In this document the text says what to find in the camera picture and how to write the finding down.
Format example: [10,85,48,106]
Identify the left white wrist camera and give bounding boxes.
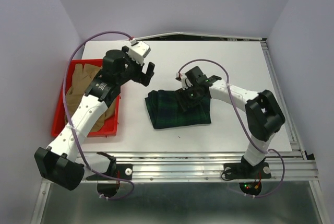
[128,40,151,66]

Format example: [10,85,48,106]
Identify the aluminium front rail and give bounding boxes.
[41,152,320,184]

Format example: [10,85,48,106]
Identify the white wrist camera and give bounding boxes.
[176,73,193,90]
[128,40,151,66]

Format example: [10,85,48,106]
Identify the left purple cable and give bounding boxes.
[61,30,138,201]

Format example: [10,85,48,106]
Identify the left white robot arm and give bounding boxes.
[34,42,154,191]

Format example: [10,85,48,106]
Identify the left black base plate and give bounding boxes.
[77,152,135,201]

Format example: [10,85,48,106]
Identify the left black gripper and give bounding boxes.
[117,46,154,86]

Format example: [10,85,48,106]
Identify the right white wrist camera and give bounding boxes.
[176,73,193,90]

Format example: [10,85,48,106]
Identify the aluminium right side rail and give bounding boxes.
[259,38,316,161]

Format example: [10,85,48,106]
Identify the red plastic bin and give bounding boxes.
[51,59,120,137]

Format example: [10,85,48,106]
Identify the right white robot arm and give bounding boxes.
[176,66,285,177]

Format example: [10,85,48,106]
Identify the aluminium rail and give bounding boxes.
[41,152,320,184]
[259,38,316,161]

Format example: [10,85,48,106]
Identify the green plaid pleated skirt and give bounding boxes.
[145,90,211,129]

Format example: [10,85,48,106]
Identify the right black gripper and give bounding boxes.
[174,84,203,113]

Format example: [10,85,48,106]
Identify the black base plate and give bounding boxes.
[221,162,272,196]
[77,152,135,201]

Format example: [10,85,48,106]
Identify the tan beige skirt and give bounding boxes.
[65,64,115,133]

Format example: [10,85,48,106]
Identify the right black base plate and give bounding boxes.
[221,162,272,196]

